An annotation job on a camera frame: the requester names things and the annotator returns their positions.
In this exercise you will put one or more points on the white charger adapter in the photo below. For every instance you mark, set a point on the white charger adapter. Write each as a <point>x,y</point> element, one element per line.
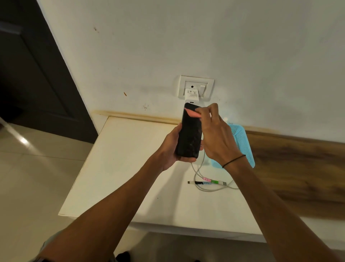
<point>192,94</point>

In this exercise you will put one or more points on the person's left thumb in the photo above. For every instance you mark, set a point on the person's left thumb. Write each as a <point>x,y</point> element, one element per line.
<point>176,131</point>

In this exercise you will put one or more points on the person's right forearm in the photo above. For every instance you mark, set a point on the person's right forearm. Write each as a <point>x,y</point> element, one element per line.
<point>269,210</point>

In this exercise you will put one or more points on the person's left forearm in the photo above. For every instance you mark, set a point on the person's left forearm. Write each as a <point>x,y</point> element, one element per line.
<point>107,216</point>

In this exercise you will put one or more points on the white wall socket plate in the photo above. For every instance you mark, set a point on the white wall socket plate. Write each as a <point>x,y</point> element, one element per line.
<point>207,86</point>

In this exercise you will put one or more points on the black wrist band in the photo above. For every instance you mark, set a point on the black wrist band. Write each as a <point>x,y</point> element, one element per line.
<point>234,159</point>

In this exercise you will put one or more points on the light blue perforated box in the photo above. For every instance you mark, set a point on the light blue perforated box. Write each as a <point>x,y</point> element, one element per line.
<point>242,143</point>

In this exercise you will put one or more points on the brown wooden panel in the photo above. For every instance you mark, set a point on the brown wooden panel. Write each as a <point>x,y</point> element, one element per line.
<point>302,167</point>

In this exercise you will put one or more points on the dark door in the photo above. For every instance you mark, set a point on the dark door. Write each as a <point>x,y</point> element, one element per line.
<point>35,75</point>

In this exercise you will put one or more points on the person's right thumb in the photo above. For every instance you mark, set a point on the person's right thumb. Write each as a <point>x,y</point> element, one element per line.
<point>202,111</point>

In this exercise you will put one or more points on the black smartphone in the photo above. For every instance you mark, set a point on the black smartphone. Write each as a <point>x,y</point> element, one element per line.
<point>190,135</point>

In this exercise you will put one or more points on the person's right hand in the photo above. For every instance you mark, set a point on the person's right hand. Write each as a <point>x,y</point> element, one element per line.
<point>218,137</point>

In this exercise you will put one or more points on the person's left hand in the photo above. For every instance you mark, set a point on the person's left hand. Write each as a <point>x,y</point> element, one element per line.
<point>167,151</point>

